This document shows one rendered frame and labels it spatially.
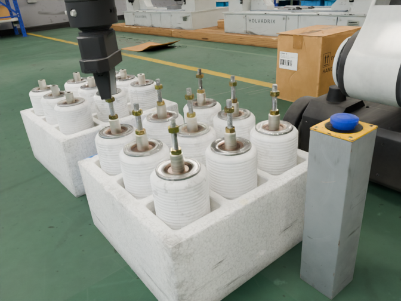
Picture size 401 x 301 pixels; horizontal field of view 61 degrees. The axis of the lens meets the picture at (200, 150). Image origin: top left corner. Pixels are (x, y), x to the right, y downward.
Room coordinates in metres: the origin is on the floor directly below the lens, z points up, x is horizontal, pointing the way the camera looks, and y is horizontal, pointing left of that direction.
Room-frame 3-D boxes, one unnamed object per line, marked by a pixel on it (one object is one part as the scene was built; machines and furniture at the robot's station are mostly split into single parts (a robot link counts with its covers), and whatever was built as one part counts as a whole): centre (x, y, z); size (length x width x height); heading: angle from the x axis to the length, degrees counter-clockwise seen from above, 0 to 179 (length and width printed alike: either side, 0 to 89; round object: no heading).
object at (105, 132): (0.69, 0.18, 0.25); 0.08 x 0.08 x 0.01
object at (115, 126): (0.69, 0.18, 0.26); 0.02 x 0.02 x 0.03
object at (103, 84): (0.66, 0.18, 0.36); 0.03 x 0.02 x 0.06; 85
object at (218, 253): (0.66, 0.01, 0.09); 0.39 x 0.39 x 0.18; 36
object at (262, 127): (0.63, -0.15, 0.25); 0.08 x 0.08 x 0.01
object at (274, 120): (0.63, -0.15, 0.26); 0.02 x 0.02 x 0.03
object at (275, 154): (0.63, -0.15, 0.16); 0.10 x 0.10 x 0.18
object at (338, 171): (0.47, -0.22, 0.16); 0.07 x 0.07 x 0.31; 36
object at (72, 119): (0.94, 0.35, 0.16); 0.10 x 0.10 x 0.18
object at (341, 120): (0.47, -0.22, 0.32); 0.04 x 0.04 x 0.02
